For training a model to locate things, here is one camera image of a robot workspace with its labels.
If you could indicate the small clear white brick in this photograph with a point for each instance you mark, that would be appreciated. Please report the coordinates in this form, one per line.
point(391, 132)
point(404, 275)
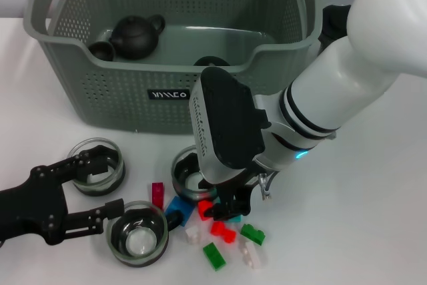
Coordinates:
point(193, 234)

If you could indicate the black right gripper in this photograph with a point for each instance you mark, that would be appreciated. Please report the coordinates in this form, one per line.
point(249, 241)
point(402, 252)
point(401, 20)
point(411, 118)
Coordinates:
point(240, 188)

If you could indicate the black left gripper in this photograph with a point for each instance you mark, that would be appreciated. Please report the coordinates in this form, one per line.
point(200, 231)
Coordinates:
point(33, 205)

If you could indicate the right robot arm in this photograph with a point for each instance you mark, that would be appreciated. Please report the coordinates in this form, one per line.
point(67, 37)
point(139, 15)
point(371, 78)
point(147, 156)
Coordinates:
point(350, 74)

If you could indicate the bright red stepped brick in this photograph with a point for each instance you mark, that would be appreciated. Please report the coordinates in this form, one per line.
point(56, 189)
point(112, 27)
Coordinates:
point(223, 232)

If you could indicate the teal square flat brick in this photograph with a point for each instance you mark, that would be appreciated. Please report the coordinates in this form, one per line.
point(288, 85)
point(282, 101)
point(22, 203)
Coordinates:
point(236, 219)

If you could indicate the small black clay teacup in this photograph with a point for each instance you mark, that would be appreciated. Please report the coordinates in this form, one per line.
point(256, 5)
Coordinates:
point(101, 52)

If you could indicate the glass teacup black holder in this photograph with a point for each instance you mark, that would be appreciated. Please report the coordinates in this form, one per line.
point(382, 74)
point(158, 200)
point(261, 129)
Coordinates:
point(110, 181)
point(211, 61)
point(187, 178)
point(136, 241)

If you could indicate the blue square brick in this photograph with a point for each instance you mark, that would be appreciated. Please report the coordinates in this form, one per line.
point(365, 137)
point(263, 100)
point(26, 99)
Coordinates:
point(178, 210)

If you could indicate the bright red sloped brick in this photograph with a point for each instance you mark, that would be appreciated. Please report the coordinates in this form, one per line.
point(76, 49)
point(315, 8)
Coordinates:
point(203, 206)

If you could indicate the dark red long brick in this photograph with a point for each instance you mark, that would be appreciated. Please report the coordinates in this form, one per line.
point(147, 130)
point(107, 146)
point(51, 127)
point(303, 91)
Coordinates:
point(158, 195)

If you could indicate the dark green brick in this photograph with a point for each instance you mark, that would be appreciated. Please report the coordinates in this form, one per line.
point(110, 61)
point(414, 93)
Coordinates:
point(253, 233)

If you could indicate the grey perforated storage bin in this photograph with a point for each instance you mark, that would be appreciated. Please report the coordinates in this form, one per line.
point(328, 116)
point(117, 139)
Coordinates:
point(133, 104)

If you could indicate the light green brick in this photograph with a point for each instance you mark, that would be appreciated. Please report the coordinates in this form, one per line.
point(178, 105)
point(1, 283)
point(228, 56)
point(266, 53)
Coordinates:
point(213, 256)

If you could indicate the large clear white brick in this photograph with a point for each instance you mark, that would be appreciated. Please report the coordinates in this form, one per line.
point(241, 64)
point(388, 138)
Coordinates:
point(252, 255)

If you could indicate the black clay teapot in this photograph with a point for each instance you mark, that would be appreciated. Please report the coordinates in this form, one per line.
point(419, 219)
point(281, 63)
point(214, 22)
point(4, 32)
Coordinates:
point(133, 39)

